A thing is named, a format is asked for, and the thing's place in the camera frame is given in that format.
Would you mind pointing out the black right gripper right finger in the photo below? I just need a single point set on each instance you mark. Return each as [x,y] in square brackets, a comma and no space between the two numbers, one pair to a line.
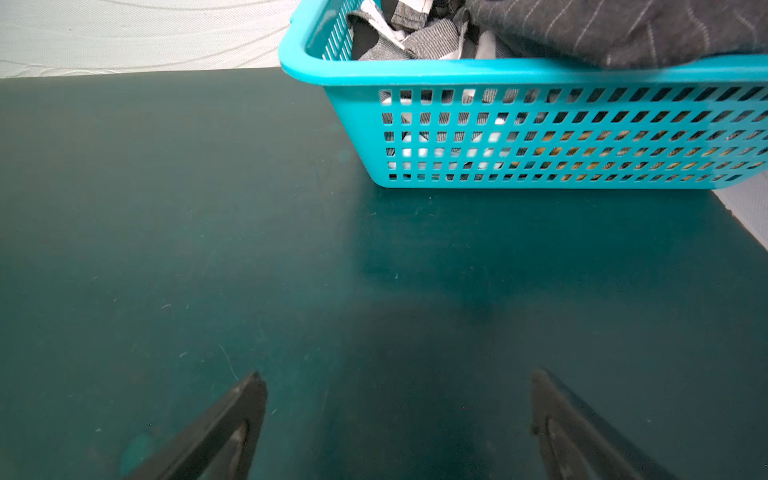
[575,442]

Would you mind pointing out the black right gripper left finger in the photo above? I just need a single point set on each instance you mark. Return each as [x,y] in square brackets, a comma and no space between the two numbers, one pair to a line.
[220,444]

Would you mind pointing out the dark grey pinstriped shirt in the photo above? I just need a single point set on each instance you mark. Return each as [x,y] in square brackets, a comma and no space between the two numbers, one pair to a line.
[623,35]

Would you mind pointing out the teal plastic laundry basket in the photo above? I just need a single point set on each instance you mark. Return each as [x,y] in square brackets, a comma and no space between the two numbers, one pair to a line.
[534,123]

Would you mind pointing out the black white checkered shirt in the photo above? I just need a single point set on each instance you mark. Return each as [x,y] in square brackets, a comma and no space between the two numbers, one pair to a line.
[420,30]

